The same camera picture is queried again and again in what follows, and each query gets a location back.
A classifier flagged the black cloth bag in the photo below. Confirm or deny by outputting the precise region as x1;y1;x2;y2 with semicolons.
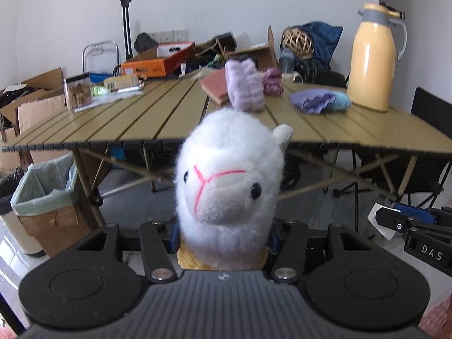
133;32;158;53

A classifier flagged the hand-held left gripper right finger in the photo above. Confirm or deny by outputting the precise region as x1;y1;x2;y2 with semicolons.
266;220;374;284

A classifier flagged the lavender fluffy cloth bundle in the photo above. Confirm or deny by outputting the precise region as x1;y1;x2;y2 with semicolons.
225;58;266;111

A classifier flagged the white alpaca plush toy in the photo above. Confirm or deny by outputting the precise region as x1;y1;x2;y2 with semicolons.
175;109;294;271

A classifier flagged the white foam piece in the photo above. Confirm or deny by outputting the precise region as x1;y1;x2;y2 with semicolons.
367;203;397;241

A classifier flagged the light blue plush toy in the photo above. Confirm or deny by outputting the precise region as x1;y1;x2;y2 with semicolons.
327;91;352;112

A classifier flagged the dark blue bag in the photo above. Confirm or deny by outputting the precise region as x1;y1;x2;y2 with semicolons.
281;21;344;69

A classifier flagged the black cart pull handle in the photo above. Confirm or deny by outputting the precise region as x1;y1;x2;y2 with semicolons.
116;0;134;62

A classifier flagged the clear jar of brown cubes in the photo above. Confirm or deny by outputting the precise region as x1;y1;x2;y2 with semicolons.
64;73;93;112

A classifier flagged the yellow medicine box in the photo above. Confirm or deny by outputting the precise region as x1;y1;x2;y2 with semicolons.
103;75;140;90

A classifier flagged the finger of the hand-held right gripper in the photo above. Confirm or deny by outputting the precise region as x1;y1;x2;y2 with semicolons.
392;203;452;220
374;208;442;235

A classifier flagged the black suitcase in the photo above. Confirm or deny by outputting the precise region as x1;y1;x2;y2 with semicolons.
295;62;347;87

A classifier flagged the black folding chair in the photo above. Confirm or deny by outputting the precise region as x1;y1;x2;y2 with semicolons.
332;86;452;209

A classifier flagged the orange cardboard box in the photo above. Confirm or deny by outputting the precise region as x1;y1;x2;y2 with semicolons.
121;41;195;78

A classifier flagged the dark clothes pile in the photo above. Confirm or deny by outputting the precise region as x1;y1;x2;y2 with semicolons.
0;85;46;108

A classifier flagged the pink fluffy rug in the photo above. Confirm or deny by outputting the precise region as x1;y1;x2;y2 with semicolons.
417;293;452;339

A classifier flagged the blue storage box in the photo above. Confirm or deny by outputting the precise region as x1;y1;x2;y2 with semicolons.
109;146;128;163

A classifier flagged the blue grey water bottle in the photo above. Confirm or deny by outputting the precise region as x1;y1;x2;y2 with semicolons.
279;47;295;73

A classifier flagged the rattan ball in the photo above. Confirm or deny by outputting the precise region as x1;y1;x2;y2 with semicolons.
282;27;314;57

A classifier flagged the dark fur-lined boot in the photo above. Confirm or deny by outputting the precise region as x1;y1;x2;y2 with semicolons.
212;32;236;52

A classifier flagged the pink satin cloth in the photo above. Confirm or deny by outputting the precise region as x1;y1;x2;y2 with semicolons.
262;68;284;96

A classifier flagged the purple cloth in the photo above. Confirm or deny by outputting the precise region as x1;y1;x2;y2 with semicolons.
289;89;341;115

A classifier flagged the large cardboard box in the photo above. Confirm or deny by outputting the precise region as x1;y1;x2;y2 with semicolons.
0;94;68;170
0;67;66;114

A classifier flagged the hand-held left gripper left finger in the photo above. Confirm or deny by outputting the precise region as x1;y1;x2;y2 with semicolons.
75;220;182;284

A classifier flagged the open brown cardboard box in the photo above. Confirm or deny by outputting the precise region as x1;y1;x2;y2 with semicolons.
226;25;279;71

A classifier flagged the printed paper leaflet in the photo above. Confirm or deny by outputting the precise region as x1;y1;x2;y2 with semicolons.
74;90;144;112

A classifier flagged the silver folding metal frame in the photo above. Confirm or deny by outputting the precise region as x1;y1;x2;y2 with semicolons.
82;40;120;75

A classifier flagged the cardboard box with green liner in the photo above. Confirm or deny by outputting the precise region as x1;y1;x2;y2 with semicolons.
10;152;90;257

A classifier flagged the pink sponge block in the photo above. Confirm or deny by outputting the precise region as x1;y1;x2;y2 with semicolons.
201;69;230;105

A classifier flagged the yellow thermos jug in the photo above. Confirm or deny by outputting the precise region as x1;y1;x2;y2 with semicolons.
346;3;407;112

